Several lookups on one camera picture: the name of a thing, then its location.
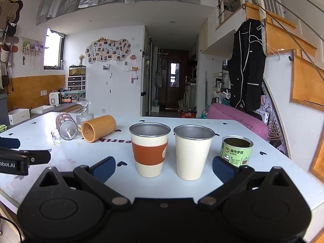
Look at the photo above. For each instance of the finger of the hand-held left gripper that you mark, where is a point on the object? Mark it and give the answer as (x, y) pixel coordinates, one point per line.
(39, 157)
(8, 142)

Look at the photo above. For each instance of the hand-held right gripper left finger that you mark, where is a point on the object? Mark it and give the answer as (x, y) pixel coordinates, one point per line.
(104, 166)

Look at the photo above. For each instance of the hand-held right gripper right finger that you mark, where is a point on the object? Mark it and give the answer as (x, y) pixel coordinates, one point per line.
(222, 168)

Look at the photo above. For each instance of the bamboo cup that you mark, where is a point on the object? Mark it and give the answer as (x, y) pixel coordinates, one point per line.
(101, 127)

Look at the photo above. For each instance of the plain cream metal cup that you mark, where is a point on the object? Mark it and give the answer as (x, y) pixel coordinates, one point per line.
(192, 157)

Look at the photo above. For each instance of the cream cup with orange sleeve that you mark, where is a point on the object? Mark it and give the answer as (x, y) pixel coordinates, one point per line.
(149, 154)

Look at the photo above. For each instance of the green labelled tin can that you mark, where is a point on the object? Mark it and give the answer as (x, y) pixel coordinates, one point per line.
(236, 154)

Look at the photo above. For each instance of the white tray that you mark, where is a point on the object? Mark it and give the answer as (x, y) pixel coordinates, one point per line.
(18, 116)
(42, 109)

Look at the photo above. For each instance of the grey storage box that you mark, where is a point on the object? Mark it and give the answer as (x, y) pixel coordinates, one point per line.
(3, 108)

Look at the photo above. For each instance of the pink ribbed glass jar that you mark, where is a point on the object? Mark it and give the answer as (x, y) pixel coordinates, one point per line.
(64, 127)

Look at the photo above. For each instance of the pink cushioned chair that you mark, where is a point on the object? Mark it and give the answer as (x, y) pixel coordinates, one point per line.
(238, 119)

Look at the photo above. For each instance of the clear glass goblet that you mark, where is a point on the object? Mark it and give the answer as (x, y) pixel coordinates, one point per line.
(84, 118)

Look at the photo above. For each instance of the plastic water bottle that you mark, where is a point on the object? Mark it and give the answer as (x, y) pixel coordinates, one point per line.
(204, 113)

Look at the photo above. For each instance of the small white appliance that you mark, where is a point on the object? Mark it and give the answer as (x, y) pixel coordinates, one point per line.
(55, 99)

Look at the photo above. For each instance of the red box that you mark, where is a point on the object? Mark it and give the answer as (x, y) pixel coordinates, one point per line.
(188, 113)

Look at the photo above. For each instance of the white pegboard panel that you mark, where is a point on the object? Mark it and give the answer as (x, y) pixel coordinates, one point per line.
(274, 121)

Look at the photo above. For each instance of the washing machine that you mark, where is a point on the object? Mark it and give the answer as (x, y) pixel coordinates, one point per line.
(189, 95)

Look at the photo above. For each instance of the small drawer unit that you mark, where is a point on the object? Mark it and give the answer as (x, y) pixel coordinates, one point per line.
(76, 83)

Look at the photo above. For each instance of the glass fish tank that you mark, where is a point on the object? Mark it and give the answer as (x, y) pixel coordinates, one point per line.
(77, 70)

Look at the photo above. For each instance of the dark brown door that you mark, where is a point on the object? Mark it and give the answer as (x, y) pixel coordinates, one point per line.
(177, 81)

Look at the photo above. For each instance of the window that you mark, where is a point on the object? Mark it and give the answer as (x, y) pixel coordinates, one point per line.
(52, 50)

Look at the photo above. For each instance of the hanging tote bag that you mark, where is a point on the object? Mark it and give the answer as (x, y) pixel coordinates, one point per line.
(158, 79)

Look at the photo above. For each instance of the black jacket with white trim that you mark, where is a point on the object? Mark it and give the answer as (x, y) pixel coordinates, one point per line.
(246, 68)

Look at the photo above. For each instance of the cloud-shaped photo board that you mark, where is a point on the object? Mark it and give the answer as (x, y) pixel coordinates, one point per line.
(107, 50)

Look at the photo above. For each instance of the wooden staircase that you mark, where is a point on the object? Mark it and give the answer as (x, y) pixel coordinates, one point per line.
(303, 81)

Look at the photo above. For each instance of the wall socket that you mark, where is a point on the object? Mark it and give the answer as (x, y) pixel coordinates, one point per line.
(43, 92)

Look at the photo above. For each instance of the wall hook rack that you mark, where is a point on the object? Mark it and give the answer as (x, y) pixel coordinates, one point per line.
(31, 49)

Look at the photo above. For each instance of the wall coat rack with bags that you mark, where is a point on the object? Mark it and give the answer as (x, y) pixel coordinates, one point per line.
(7, 30)

